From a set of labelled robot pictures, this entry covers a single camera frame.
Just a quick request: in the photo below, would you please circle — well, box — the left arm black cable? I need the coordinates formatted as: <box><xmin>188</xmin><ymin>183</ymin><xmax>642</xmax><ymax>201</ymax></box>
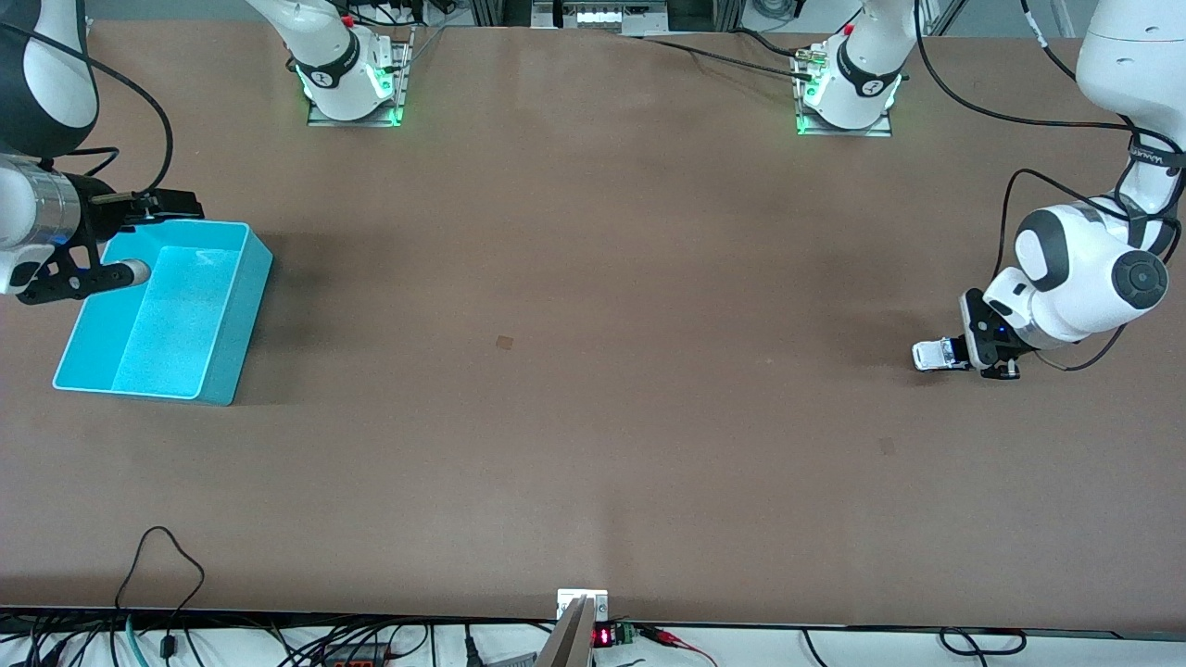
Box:
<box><xmin>913</xmin><ymin>0</ymin><xmax>1186</xmax><ymax>372</ymax></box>

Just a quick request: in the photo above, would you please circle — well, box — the grey electronics box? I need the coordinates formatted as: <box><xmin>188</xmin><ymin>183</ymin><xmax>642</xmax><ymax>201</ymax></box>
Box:
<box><xmin>531</xmin><ymin>0</ymin><xmax>670</xmax><ymax>36</ymax></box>

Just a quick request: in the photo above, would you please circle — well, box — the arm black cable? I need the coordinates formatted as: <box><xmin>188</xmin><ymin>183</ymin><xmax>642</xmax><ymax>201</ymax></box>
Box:
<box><xmin>0</xmin><ymin>20</ymin><xmax>176</xmax><ymax>198</ymax></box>
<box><xmin>913</xmin><ymin>0</ymin><xmax>1186</xmax><ymax>372</ymax></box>

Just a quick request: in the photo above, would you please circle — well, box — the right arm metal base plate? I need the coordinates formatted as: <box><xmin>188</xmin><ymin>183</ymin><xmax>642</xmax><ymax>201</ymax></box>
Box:
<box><xmin>306</xmin><ymin>26</ymin><xmax>414</xmax><ymax>128</ymax></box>

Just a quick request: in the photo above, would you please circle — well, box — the small white mounting bracket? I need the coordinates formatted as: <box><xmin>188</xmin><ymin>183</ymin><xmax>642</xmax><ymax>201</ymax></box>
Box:
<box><xmin>557</xmin><ymin>589</ymin><xmax>610</xmax><ymax>620</ymax></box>

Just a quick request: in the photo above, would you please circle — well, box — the thin black looped cable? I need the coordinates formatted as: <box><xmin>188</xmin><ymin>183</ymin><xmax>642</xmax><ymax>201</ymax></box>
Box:
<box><xmin>113</xmin><ymin>525</ymin><xmax>207</xmax><ymax>661</ymax></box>

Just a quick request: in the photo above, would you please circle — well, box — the black cable across table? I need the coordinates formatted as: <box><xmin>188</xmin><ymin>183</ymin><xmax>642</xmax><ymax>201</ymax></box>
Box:
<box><xmin>639</xmin><ymin>35</ymin><xmax>821</xmax><ymax>84</ymax></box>

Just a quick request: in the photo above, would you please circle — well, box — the black coiled cable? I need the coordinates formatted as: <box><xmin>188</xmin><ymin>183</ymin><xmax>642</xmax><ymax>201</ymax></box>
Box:
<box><xmin>939</xmin><ymin>627</ymin><xmax>1028</xmax><ymax>657</ymax></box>

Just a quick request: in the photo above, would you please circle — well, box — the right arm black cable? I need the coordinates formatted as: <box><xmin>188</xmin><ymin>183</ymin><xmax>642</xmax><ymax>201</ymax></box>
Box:
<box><xmin>0</xmin><ymin>20</ymin><xmax>176</xmax><ymax>198</ymax></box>

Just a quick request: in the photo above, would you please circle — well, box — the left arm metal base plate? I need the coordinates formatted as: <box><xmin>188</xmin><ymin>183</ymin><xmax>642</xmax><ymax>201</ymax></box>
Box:
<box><xmin>794</xmin><ymin>46</ymin><xmax>895</xmax><ymax>138</ymax></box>

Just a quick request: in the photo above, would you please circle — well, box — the grey metal bar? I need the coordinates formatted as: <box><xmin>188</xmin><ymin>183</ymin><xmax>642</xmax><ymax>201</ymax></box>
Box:
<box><xmin>536</xmin><ymin>598</ymin><xmax>596</xmax><ymax>667</ymax></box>

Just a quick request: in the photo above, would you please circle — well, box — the red clip lead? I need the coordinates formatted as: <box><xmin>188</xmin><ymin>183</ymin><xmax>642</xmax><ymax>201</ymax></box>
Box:
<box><xmin>639</xmin><ymin>625</ymin><xmax>719</xmax><ymax>667</ymax></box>

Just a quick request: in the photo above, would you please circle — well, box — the white toy jeep black roof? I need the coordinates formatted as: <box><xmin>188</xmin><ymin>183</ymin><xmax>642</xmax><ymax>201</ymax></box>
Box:
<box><xmin>913</xmin><ymin>336</ymin><xmax>973</xmax><ymax>373</ymax></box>

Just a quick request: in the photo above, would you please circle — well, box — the turquoise plastic bin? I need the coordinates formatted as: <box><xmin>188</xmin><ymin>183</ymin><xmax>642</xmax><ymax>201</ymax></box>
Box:
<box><xmin>53</xmin><ymin>220</ymin><xmax>274</xmax><ymax>407</ymax></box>

